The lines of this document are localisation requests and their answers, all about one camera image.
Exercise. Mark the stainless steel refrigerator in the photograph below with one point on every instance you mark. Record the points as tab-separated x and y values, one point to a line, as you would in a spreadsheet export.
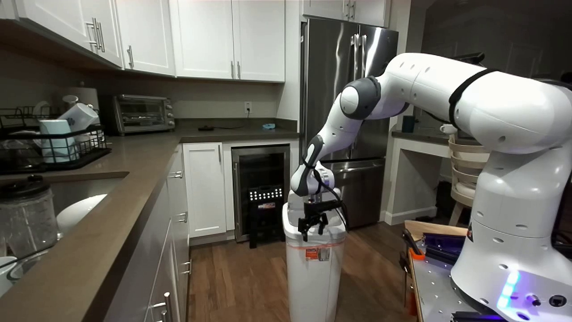
335	55

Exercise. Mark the metal robot mounting table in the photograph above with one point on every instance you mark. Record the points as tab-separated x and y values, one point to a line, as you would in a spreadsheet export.
429	293

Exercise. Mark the black beverage cooler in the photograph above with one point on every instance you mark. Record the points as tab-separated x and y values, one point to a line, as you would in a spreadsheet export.
260	193

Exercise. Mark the white lower cabinet door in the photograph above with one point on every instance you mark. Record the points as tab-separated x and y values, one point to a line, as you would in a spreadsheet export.
204	186

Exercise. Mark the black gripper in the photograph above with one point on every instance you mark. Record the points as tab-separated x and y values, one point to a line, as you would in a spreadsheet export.
315	211

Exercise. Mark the black dish drying rack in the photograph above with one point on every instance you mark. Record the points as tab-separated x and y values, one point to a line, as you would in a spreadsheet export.
36	144

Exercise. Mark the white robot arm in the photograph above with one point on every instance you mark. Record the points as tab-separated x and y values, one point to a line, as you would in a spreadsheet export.
517	135

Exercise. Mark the clear jar with black lid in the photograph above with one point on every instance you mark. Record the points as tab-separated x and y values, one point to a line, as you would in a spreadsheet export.
27	216

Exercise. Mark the wooden stool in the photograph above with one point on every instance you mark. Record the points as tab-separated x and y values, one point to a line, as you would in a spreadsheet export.
465	171

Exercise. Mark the white plastic trash bin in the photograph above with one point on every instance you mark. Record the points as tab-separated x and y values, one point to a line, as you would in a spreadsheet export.
313	268

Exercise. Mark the white wall outlet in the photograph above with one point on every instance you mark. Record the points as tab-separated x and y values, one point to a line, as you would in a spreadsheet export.
249	109

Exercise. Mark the white upper cabinets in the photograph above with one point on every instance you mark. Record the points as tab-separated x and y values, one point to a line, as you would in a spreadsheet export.
222	41

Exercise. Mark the silver toaster oven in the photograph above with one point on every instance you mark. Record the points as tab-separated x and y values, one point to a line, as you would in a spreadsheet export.
143	114

